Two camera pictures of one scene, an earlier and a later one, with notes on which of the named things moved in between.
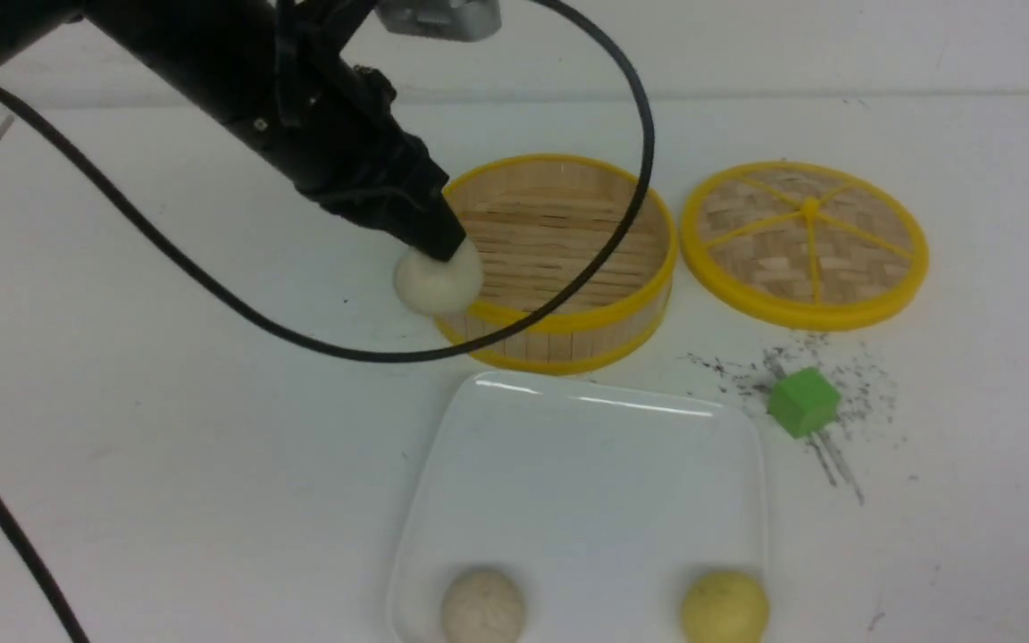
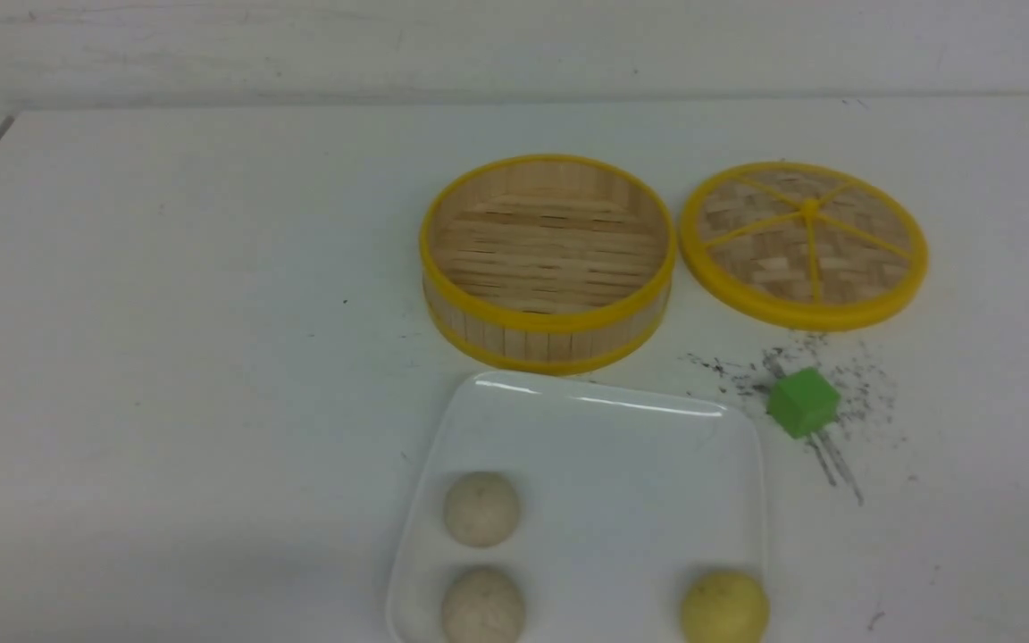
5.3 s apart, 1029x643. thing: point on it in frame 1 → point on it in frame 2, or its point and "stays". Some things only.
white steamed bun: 432,286 → 481,508
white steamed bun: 483,606 stays
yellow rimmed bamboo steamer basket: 537,222 stays
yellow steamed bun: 724,607 stays
